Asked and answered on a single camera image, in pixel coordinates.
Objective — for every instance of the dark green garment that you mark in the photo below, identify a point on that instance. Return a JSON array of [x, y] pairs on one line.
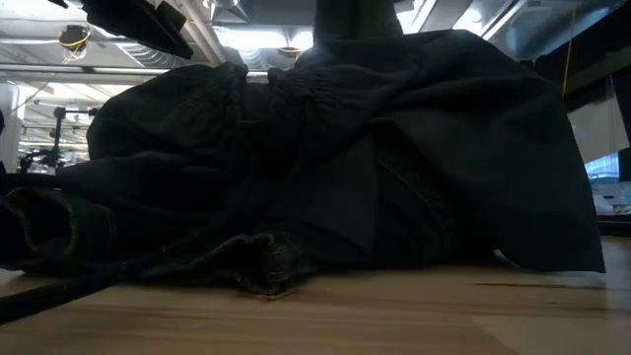
[[355, 20]]

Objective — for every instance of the black background robot arm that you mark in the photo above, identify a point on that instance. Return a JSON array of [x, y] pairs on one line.
[[47, 159]]

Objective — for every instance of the long ceiling light bar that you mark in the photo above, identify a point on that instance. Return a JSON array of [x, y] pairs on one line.
[[123, 70]]

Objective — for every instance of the bright ceiling light panel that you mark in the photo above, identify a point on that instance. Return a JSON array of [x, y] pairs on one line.
[[251, 38]]

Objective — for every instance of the black tripod stand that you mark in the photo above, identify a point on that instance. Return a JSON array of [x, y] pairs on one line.
[[58, 133]]

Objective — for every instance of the black knit garment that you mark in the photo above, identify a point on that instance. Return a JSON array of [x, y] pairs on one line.
[[197, 148]]

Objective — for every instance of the white pillar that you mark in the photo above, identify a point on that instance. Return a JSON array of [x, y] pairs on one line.
[[10, 128]]

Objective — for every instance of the silver ceiling beam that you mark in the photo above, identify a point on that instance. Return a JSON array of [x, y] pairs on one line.
[[532, 34]]

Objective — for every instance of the blue window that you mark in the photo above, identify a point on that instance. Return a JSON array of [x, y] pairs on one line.
[[602, 167]]

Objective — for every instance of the white desk clutter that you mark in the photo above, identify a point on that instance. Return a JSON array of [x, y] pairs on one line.
[[611, 199]]

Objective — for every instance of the silver ceiling duct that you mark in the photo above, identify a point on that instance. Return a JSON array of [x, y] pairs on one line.
[[148, 56]]

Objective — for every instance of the white wall panel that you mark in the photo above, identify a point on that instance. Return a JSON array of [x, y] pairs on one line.
[[596, 128]]

